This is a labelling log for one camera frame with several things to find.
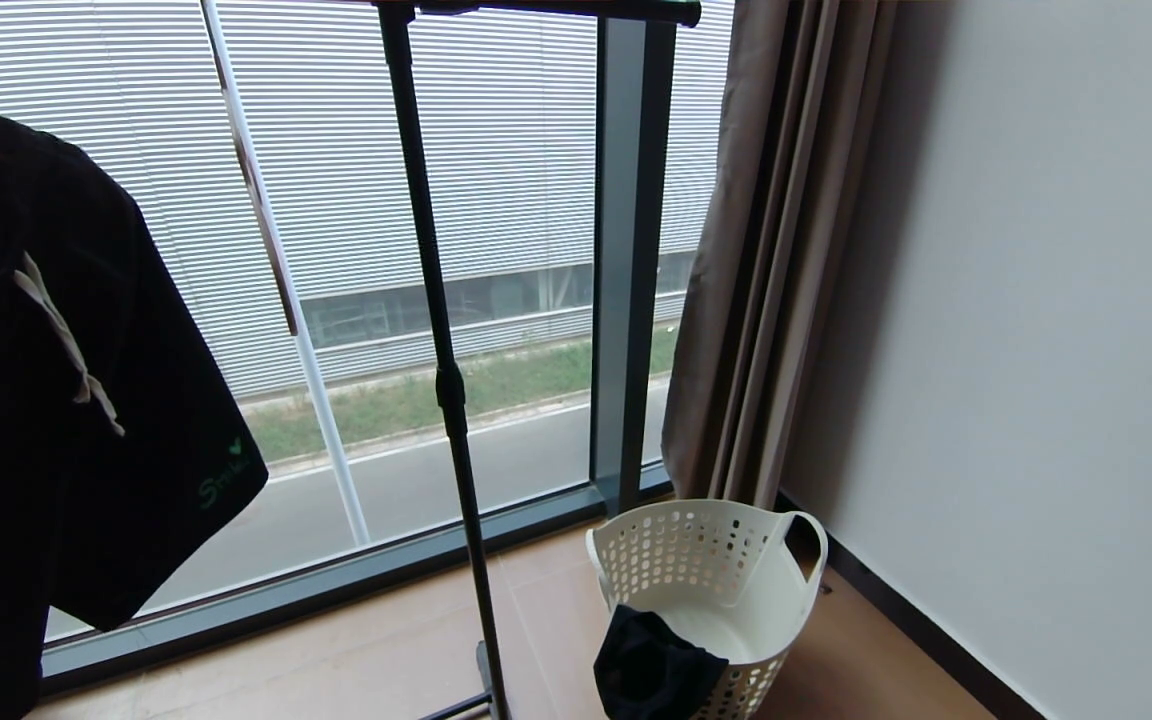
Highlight black garment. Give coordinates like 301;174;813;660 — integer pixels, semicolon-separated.
593;604;731;720

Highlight pink clothes hanger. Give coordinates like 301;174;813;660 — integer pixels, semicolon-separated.
221;85;299;338

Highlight black shorts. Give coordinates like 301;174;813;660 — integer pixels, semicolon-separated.
0;115;270;720

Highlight black clothes rack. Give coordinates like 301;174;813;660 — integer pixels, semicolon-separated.
374;0;703;720

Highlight white laundry basket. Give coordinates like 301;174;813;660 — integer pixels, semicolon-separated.
586;498;829;720

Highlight window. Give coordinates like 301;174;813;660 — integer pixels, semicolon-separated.
0;0;737;693

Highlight brown curtain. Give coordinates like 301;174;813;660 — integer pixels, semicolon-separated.
661;0;899;511

